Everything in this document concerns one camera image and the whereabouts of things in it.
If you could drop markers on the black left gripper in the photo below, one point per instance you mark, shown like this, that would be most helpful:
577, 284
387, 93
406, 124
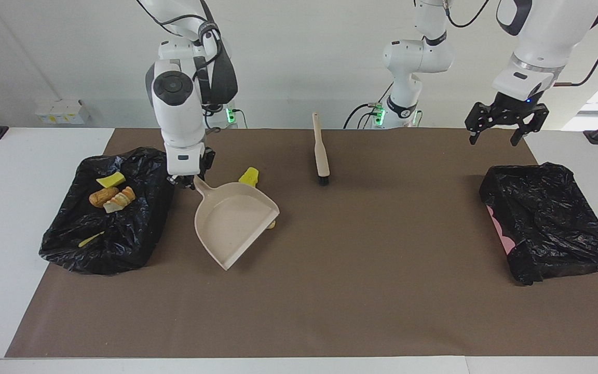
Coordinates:
509, 113

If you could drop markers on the pink plastic bin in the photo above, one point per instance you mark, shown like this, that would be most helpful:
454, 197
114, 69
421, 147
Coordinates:
501, 228

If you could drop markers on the thin yellow sponge scrap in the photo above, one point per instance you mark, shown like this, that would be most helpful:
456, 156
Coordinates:
91, 239

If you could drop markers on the brown paper table mat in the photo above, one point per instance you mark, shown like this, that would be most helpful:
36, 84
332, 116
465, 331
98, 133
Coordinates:
382, 291

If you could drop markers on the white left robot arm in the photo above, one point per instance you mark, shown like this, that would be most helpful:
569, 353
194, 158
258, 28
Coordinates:
538, 36

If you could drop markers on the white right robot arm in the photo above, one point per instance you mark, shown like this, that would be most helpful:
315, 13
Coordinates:
174, 114

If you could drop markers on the beige plastic dustpan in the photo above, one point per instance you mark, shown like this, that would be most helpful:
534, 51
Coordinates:
231, 223

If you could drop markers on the white cardboard box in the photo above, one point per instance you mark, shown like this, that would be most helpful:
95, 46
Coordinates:
60, 110

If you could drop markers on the beige hand brush black bristles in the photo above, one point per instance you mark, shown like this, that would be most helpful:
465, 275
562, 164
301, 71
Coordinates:
322, 156

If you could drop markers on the yellow sponge piece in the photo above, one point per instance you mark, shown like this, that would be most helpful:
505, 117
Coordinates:
111, 180
249, 176

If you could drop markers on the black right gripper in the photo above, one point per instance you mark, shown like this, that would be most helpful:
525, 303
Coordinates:
208, 162

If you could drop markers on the black trash bag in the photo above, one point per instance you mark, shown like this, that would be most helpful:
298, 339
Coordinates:
122, 239
553, 218

